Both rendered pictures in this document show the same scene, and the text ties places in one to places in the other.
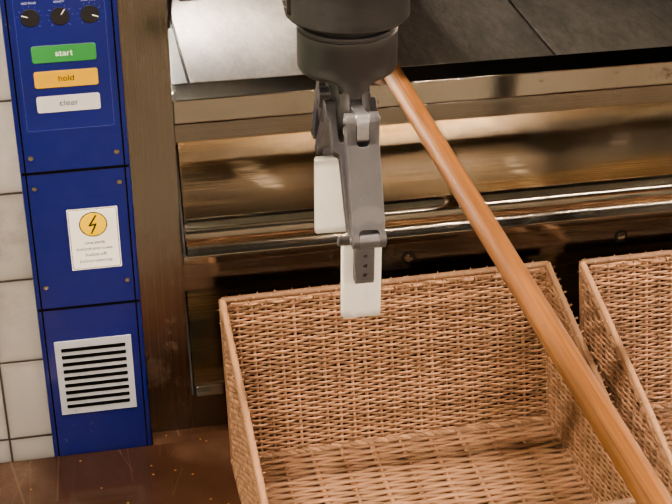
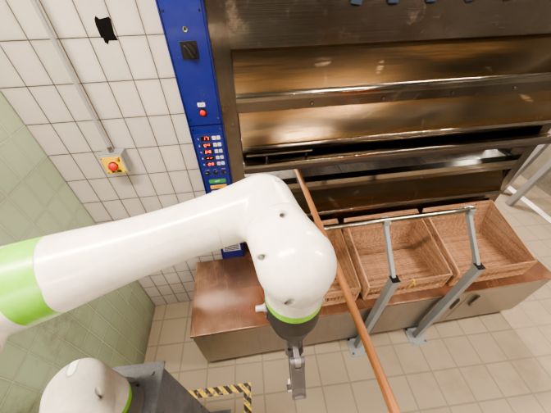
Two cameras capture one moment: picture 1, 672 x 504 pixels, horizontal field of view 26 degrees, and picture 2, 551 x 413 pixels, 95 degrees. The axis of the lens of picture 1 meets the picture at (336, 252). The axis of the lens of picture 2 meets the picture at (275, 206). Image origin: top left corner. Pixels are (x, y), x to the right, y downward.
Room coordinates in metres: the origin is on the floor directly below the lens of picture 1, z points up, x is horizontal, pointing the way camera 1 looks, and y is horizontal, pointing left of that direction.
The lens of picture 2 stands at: (0.81, 0.01, 2.11)
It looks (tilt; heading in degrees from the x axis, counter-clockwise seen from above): 43 degrees down; 3
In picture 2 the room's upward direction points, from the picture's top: 1 degrees counter-clockwise
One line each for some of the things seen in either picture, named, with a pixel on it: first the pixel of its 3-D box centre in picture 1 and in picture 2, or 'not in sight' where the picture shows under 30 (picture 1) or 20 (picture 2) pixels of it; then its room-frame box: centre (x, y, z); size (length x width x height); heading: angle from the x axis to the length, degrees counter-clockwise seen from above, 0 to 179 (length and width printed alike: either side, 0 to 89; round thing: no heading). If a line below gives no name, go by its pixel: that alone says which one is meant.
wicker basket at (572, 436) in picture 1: (423, 432); (306, 263); (1.77, -0.13, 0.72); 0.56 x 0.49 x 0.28; 102
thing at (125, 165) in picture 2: not in sight; (116, 161); (1.82, 0.82, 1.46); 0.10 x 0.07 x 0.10; 101
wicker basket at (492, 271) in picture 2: not in sight; (471, 240); (2.00, -1.30, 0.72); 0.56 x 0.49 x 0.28; 101
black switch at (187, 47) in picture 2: not in sight; (187, 43); (1.89, 0.38, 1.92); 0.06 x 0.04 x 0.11; 101
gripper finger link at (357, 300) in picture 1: (360, 275); not in sight; (0.94, -0.02, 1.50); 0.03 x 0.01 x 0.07; 99
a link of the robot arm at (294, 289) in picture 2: not in sight; (293, 265); (1.02, -0.01, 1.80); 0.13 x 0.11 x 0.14; 25
